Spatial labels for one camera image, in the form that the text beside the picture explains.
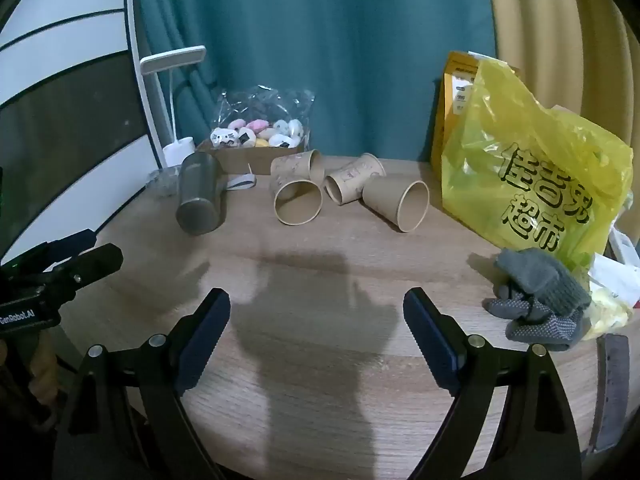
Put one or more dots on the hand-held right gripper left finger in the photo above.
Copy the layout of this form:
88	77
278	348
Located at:
202	345

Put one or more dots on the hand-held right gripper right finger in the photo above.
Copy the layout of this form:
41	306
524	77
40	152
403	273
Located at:
432	342

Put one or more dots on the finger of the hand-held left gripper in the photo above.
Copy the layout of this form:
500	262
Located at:
65	246
97	261

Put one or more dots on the grey steel cup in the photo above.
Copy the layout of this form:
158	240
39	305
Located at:
199	195

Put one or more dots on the plain brown paper cup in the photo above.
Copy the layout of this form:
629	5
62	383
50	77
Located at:
400	205
296	203

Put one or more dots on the printed brown paper cup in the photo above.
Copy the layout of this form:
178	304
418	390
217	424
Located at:
292	164
352	177

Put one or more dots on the person's left hand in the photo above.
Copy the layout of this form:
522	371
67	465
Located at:
44	375

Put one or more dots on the clear plastic wrapper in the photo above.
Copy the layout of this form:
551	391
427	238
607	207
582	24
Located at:
162	182

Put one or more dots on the grey dotted glove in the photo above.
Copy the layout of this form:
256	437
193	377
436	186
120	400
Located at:
540	322

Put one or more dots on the grey knit glove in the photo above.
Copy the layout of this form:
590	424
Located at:
545	277

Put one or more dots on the pale yellow plastic bag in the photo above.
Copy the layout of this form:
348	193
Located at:
607	312

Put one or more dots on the cardboard box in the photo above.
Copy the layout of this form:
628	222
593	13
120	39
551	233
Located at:
250	160

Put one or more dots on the white desk lamp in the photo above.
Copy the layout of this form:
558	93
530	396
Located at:
170	85

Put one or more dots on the white crumpled paper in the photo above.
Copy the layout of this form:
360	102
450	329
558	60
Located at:
617	270

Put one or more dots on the clear bag of plush toys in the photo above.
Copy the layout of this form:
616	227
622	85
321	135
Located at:
260	120

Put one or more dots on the orange paper bag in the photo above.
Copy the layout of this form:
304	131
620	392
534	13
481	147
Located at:
452	105

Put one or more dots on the teal curtain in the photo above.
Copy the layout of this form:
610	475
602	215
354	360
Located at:
320	35

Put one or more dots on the beige curtain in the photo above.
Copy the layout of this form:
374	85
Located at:
565	30

